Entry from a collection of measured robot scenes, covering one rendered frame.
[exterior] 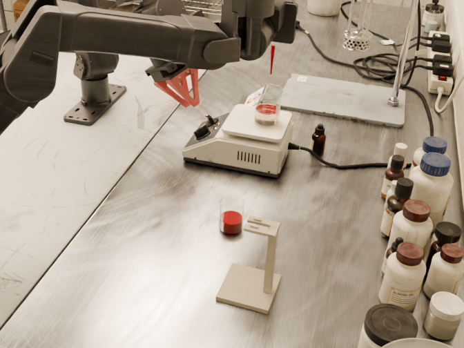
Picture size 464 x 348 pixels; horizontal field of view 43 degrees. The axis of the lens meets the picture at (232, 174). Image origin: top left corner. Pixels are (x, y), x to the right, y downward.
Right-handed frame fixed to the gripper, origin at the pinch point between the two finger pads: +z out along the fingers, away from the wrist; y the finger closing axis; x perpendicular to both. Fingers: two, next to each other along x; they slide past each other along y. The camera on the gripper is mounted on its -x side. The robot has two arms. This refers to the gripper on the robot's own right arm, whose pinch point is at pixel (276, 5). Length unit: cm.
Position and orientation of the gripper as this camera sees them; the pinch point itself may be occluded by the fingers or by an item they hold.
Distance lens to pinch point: 107.3
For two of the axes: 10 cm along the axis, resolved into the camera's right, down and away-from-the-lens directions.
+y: -9.6, -1.8, 2.1
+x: -0.4, 8.4, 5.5
